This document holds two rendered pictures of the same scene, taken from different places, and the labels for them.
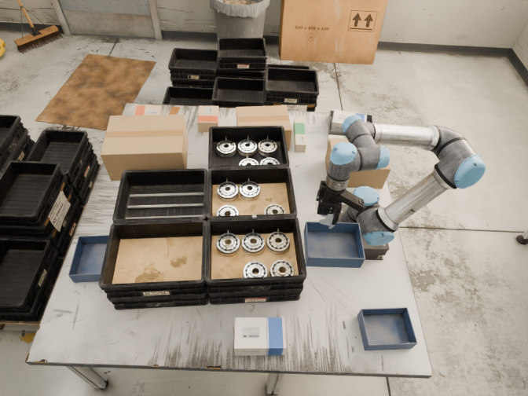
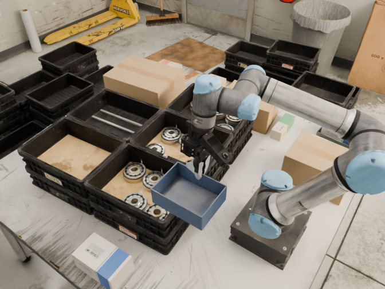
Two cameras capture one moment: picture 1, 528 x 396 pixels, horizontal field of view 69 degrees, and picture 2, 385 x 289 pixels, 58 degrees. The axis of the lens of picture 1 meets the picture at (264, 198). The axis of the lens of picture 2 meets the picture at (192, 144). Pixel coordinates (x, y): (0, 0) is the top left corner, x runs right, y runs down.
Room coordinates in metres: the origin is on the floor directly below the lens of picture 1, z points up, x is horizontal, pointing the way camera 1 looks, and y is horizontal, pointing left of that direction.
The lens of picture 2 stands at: (0.15, -0.73, 1.99)
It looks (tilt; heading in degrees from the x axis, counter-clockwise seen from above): 41 degrees down; 37
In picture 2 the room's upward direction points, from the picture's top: straight up
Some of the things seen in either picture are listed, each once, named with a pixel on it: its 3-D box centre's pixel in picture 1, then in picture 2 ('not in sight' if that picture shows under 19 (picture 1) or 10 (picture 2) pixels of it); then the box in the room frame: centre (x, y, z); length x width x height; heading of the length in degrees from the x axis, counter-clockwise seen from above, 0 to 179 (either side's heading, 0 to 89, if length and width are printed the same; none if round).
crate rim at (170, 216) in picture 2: (254, 248); (144, 180); (0.82, 0.02, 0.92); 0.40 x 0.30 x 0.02; 97
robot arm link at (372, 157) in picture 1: (368, 155); (240, 101); (0.91, -0.33, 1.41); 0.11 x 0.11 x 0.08; 15
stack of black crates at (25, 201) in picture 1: (38, 210); (67, 113); (1.31, 1.37, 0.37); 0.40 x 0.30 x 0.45; 2
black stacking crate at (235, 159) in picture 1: (247, 154); (211, 114); (1.41, 0.10, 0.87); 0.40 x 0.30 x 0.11; 97
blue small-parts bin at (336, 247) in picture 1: (332, 244); (188, 194); (0.75, -0.26, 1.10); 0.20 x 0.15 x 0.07; 93
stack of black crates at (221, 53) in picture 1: (241, 71); (289, 73); (2.90, 0.27, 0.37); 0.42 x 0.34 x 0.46; 92
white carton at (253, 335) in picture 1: (259, 336); (103, 261); (0.52, -0.02, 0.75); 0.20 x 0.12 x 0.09; 94
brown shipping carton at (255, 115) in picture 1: (262, 128); (249, 106); (1.72, 0.04, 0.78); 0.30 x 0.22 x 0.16; 99
